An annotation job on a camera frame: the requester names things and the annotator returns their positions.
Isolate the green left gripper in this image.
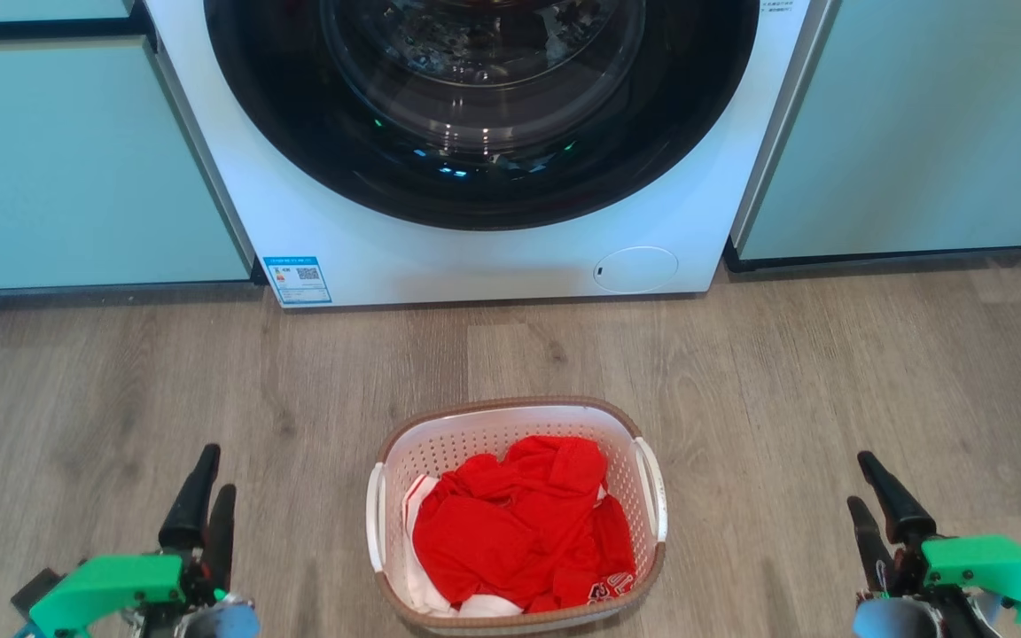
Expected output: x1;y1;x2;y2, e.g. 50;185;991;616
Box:
27;444;238;638

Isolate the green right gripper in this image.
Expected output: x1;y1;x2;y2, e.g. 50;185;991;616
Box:
846;451;1021;631

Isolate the white perforated laundry basket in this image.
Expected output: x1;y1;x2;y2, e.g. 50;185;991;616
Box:
366;396;668;636

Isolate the white garment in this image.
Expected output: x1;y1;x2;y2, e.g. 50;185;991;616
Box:
402;474;525;619

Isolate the blue energy label sticker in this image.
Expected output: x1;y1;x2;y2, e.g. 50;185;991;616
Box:
262;256;332;307

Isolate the black cabinet kickboard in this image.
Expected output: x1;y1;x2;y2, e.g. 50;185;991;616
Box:
723;239;1021;273

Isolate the red jersey garment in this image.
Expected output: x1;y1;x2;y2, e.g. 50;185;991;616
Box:
412;435;637;614

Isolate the round white filter cover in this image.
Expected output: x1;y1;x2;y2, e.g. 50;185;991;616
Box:
593;246;680;295

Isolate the large pale green cabinet door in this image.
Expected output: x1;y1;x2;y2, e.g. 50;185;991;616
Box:
0;35;254;293

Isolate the white front-load washing machine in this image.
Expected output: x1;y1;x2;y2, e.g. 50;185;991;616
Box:
143;0;830;308

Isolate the black round washer door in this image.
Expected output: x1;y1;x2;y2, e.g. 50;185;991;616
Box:
203;0;760;231

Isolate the tall pale green cabinet panel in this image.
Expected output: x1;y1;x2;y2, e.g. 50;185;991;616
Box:
732;0;1021;262

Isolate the narrow pale green cabinet drawer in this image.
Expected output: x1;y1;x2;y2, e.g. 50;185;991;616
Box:
0;0;135;25

